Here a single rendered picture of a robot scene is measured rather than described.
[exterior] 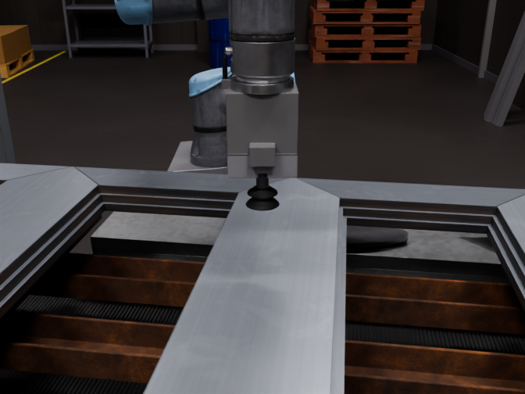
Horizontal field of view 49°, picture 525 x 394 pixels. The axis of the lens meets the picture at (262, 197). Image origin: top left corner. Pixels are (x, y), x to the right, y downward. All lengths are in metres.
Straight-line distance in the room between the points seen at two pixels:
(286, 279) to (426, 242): 0.59
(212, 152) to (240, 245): 0.64
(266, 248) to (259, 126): 0.23
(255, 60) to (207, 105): 0.80
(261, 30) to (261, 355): 0.35
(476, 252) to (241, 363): 0.77
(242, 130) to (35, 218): 0.45
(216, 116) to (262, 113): 0.78
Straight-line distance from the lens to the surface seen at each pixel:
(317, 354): 0.64
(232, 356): 0.63
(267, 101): 0.66
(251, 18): 0.65
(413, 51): 7.71
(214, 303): 0.72
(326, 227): 0.90
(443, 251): 1.27
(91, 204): 1.07
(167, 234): 1.30
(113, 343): 0.97
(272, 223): 0.91
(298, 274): 0.77
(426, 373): 0.92
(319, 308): 0.71
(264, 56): 0.65
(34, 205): 1.05
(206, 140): 1.46
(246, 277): 0.77
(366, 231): 1.26
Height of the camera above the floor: 1.25
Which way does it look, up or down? 23 degrees down
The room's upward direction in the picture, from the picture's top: straight up
